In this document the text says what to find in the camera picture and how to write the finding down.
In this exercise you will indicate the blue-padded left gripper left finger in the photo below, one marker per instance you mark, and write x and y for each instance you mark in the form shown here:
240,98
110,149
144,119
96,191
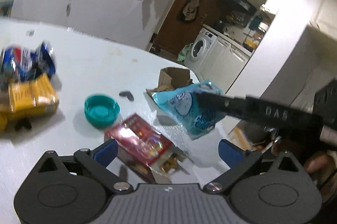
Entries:
95,163

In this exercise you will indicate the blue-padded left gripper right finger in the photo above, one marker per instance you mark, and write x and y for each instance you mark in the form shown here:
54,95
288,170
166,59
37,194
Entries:
242,163

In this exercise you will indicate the white washing machine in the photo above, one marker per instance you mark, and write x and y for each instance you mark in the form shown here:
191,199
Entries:
199,50

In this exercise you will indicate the white kitchen cabinets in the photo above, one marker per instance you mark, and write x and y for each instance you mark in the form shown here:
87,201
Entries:
223,64

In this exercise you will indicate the torn brown cardboard box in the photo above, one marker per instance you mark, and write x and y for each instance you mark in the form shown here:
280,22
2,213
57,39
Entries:
171,78

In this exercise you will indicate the teal plastic bottle cap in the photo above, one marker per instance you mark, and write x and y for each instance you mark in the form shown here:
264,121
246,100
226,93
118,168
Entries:
101,111

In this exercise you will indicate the red snack wrapper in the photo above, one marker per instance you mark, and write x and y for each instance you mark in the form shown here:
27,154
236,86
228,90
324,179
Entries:
146,151

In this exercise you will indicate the light blue plastic wrapper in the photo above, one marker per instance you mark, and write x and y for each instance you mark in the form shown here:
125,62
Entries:
182,106

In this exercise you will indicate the bag hanging on door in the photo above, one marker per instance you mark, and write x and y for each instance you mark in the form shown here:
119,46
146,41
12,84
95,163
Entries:
190,11

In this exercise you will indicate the brown wooden door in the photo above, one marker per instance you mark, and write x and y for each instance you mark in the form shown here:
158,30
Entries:
183,23

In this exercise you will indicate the crushed blue Pepsi can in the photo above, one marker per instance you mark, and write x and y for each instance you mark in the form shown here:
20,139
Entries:
21,64

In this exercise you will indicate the green plastic bag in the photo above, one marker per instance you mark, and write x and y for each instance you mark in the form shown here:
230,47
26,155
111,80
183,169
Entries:
184,52

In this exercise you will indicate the yellow carton box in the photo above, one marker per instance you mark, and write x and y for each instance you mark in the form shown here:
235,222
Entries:
24,100

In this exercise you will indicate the black range hood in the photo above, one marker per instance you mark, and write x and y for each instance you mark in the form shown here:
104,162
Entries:
242,6

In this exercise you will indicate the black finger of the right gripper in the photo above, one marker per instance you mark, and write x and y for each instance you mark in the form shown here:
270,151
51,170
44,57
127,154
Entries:
234,107

